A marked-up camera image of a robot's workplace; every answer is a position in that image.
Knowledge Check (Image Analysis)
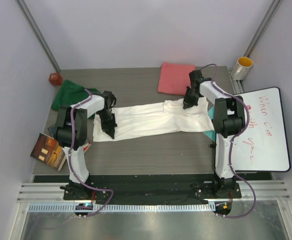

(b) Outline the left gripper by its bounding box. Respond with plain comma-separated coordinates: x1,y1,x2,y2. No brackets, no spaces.
97,109,118,139

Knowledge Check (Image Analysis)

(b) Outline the white t shirt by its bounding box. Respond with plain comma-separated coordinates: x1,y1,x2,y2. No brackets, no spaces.
92,97,214,143

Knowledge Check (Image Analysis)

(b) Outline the white whiteboard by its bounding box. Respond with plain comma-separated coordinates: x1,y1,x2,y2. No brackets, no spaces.
231,87,291,172

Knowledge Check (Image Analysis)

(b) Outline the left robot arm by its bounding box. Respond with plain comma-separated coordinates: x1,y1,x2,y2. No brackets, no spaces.
53,91,117,200

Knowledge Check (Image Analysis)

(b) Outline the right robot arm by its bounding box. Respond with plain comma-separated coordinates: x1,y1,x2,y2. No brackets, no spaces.
183,78,247,198

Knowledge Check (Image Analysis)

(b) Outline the red white book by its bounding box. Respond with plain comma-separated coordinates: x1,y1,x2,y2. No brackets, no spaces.
83,141,91,153

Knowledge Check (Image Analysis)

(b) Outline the folded pink t shirt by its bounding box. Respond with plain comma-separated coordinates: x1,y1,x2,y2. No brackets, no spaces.
157,62,196,96

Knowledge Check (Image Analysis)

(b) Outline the teal board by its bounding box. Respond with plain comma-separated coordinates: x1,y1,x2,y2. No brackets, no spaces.
202,106,217,142

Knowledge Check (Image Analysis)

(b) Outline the green t shirt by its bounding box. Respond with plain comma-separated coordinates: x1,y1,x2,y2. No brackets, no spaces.
51,80,89,111

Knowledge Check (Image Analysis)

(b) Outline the blue book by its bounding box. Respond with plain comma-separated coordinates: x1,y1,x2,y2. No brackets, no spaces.
48,125,56,137

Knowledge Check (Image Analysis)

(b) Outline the yellow white mug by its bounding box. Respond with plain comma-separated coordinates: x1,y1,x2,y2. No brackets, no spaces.
231,56,253,81

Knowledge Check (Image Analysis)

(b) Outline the brown orange book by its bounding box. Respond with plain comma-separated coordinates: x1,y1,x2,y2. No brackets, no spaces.
30,133,66,171

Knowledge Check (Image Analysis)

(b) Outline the red cube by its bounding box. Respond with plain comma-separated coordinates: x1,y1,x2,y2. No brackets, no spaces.
48,72,63,86

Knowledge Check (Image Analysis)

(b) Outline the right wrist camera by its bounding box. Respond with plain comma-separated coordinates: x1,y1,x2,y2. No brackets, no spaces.
189,70,212,93

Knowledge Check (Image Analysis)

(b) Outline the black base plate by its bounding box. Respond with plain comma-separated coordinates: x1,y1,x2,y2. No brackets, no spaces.
32,174,273,205

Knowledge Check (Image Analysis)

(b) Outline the aluminium rail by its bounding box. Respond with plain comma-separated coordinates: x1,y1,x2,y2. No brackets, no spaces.
17,180,290,203

